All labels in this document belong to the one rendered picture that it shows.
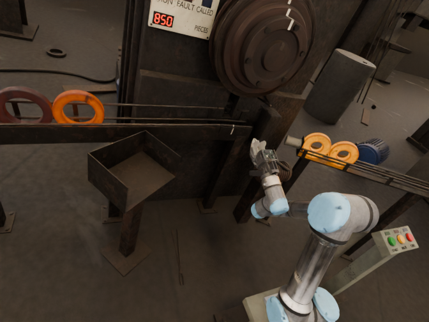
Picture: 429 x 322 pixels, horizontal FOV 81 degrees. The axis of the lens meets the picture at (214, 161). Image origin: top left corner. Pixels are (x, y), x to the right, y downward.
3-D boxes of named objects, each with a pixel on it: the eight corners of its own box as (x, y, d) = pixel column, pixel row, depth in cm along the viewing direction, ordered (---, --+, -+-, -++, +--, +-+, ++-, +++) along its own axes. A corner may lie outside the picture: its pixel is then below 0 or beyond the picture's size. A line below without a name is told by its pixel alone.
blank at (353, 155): (336, 137, 141) (336, 140, 139) (363, 145, 140) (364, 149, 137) (323, 158, 151) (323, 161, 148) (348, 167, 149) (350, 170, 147)
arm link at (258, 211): (271, 220, 117) (286, 213, 108) (251, 220, 113) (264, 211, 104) (267, 204, 121) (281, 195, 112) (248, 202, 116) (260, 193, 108)
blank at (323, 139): (308, 128, 143) (309, 131, 140) (336, 137, 141) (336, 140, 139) (297, 150, 152) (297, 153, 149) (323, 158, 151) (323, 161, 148)
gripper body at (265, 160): (274, 148, 111) (283, 172, 106) (263, 158, 118) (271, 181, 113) (260, 147, 108) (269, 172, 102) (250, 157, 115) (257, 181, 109)
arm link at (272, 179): (274, 190, 111) (259, 191, 107) (271, 181, 113) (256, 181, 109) (285, 183, 105) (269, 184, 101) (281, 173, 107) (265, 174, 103)
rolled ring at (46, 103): (47, 91, 93) (48, 87, 95) (-17, 89, 86) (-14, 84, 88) (56, 131, 105) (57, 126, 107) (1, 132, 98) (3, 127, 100)
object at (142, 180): (88, 257, 130) (87, 152, 86) (129, 227, 149) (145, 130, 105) (114, 285, 124) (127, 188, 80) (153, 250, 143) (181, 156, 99)
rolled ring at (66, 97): (42, 99, 93) (43, 94, 95) (65, 137, 107) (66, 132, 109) (94, 89, 97) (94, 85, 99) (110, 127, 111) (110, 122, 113)
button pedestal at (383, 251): (307, 282, 159) (375, 225, 121) (333, 274, 169) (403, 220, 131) (322, 308, 148) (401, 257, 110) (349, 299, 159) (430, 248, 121)
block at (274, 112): (246, 138, 156) (262, 105, 141) (256, 138, 159) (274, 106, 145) (253, 149, 149) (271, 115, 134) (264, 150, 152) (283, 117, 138)
